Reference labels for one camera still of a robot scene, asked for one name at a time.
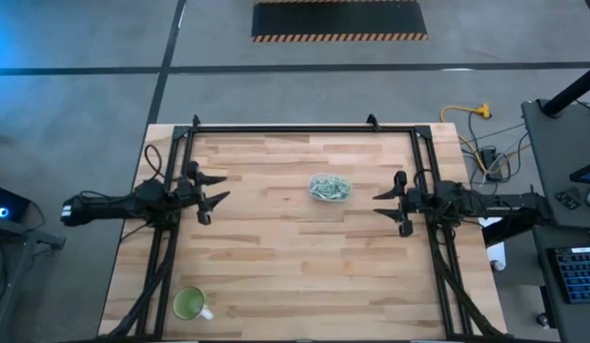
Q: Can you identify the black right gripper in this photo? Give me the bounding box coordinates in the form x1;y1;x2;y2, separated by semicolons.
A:
373;170;434;238

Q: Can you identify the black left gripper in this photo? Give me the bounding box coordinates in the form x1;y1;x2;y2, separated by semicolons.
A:
173;160;232;226

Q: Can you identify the clear bag of bills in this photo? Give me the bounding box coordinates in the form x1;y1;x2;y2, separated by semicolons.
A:
308;172;353;204

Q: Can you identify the black power strip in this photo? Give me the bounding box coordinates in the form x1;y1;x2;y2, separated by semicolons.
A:
479;147;504;182

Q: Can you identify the white box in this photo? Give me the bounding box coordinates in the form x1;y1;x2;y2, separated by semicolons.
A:
478;216;508;272

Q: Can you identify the green ceramic mug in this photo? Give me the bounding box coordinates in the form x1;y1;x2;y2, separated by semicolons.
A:
172;285;215;321

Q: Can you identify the black desk leg bar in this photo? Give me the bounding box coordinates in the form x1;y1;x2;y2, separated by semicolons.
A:
481;209;553;248

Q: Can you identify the dark grey desk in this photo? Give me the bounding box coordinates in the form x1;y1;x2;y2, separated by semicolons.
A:
531;222;590;343
520;97;590;230

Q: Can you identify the black hazard-striped floor mat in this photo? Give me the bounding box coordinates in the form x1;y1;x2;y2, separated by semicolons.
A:
251;0;430;43

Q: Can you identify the black tablet screen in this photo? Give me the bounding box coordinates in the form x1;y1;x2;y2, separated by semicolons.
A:
568;159;590;186

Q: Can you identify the backlit black keyboard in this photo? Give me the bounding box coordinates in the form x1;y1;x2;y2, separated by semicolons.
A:
546;245;590;305

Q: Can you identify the grey metal stand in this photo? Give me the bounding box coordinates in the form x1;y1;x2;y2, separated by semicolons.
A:
0;213;67;343

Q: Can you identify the black computer with blue light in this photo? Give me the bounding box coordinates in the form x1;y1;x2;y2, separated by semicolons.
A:
0;182;31;223

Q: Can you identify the black pole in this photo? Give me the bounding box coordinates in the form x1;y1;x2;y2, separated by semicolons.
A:
540;63;590;118

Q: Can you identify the black right camera cable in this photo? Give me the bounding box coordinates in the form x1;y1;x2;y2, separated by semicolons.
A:
412;167;434;190

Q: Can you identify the black camera cable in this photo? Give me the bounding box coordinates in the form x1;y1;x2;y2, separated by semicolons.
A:
412;167;434;190
144;144;165;181

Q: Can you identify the black left camera cable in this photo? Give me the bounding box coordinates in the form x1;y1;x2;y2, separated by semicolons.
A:
144;144;165;181

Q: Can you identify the black aluminium table frame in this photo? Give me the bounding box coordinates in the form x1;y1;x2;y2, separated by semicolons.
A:
96;113;511;343

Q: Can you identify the yellow extension cord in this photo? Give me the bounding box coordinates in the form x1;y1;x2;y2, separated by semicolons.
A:
439;102;493;175

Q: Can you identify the black power cable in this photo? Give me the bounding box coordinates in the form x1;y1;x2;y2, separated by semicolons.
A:
465;111;532;166

